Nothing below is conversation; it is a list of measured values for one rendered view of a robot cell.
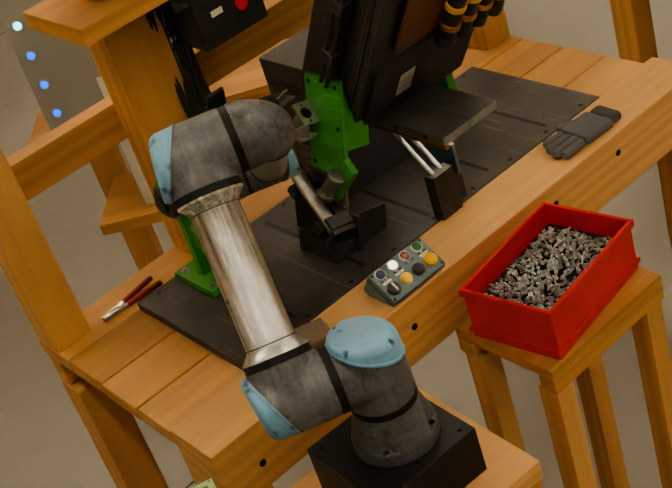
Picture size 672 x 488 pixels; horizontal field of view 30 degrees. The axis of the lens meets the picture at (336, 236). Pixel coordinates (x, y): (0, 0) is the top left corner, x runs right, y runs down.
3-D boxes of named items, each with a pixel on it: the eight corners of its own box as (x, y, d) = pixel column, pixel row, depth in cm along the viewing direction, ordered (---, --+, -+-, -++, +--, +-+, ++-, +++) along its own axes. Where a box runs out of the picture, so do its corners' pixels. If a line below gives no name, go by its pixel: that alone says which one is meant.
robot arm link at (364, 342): (427, 398, 203) (406, 334, 196) (350, 431, 202) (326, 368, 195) (403, 358, 213) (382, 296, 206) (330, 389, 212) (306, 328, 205)
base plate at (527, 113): (601, 103, 296) (599, 95, 295) (251, 375, 248) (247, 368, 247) (473, 72, 327) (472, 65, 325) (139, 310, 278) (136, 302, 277)
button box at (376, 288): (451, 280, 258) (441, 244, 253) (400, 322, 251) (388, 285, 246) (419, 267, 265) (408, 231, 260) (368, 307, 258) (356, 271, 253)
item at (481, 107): (499, 112, 261) (496, 100, 260) (446, 151, 254) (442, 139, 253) (375, 79, 289) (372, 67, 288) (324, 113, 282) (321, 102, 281)
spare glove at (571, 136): (591, 109, 291) (589, 100, 290) (626, 119, 283) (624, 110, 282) (531, 151, 283) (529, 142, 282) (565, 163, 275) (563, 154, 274)
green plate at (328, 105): (375, 167, 267) (368, 72, 258) (345, 178, 263) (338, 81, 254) (340, 155, 275) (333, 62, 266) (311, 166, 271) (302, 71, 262)
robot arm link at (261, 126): (285, 71, 201) (282, 133, 249) (221, 97, 200) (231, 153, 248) (313, 137, 200) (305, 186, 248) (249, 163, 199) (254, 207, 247)
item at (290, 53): (439, 135, 301) (405, 7, 283) (348, 201, 288) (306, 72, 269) (388, 119, 314) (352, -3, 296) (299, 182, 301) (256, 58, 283)
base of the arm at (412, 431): (458, 431, 209) (443, 387, 204) (385, 481, 204) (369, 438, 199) (407, 392, 221) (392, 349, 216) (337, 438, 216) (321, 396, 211)
